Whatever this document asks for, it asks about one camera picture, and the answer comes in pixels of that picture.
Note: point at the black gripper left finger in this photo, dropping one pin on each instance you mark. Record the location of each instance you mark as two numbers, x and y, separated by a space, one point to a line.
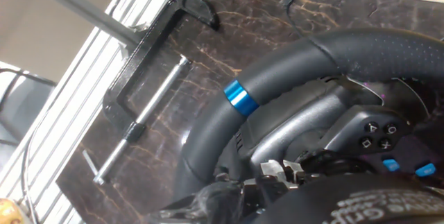
225 199

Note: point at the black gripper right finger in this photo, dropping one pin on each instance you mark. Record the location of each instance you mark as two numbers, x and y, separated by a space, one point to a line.
295 173

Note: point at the black racing steering wheel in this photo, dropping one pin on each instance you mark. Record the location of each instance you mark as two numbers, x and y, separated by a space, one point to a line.
295 68

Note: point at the dark brown marble mat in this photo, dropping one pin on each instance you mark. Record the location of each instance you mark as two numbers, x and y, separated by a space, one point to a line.
243 19

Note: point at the black C-clamp with steel screw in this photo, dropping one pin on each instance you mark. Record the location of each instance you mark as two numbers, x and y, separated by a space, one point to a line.
144 55

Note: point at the golden patterned object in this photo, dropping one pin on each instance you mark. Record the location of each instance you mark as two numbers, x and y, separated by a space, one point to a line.
8 213

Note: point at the grey chair with black frame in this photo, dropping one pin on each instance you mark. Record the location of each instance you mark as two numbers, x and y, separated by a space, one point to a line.
27 102

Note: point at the aluminium profile post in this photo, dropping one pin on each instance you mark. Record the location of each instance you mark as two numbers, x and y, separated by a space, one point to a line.
86 12

